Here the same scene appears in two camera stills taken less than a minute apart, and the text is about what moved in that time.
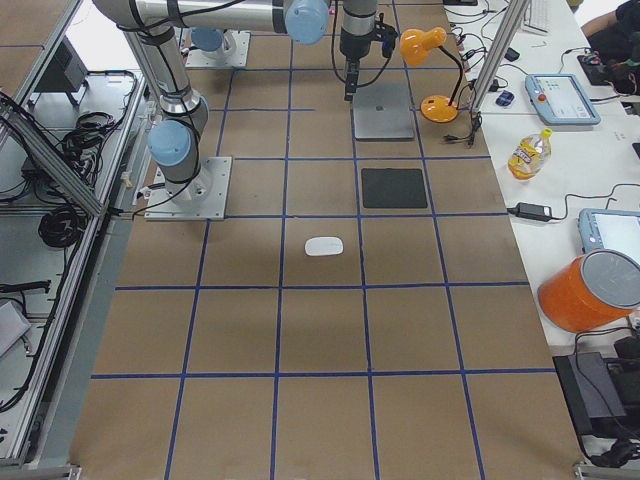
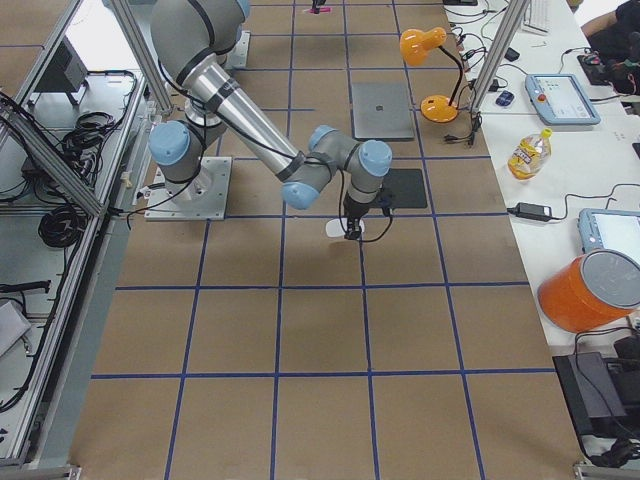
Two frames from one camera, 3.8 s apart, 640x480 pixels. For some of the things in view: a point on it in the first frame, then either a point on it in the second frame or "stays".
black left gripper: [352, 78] to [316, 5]
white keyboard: [540, 17] stays
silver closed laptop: [382, 112] stays
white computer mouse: [323, 246] to [335, 229]
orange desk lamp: [415, 44] stays
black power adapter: [531, 211] stays
